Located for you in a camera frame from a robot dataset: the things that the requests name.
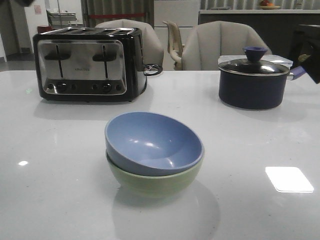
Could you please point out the blue bowl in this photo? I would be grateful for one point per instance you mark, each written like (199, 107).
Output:
(151, 144)

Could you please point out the green bowl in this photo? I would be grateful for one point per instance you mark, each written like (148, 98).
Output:
(154, 186)

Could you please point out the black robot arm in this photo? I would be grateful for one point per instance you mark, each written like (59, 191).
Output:
(305, 51)

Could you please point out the beige armchair left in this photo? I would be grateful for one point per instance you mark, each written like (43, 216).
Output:
(153, 52)

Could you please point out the beige armchair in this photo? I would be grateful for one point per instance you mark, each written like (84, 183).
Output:
(153, 52)
(208, 41)

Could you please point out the cream plastic chair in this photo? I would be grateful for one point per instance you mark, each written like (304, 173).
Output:
(174, 44)

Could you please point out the beige armchair right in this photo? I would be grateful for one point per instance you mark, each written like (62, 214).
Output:
(208, 41)

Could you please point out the dark blue saucepan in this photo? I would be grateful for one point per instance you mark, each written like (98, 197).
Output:
(253, 92)

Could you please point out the black and chrome toaster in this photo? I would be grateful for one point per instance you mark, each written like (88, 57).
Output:
(90, 64)

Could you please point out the glass pot lid blue knob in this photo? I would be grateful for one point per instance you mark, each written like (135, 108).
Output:
(253, 65)

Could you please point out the white cabinet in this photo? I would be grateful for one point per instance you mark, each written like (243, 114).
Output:
(182, 12)

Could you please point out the metal rack cart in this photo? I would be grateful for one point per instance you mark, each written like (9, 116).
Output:
(57, 18)

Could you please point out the red bin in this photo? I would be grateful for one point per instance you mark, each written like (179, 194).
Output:
(43, 28)

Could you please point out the fruit bowl on counter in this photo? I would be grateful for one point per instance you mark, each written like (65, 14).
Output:
(267, 5)

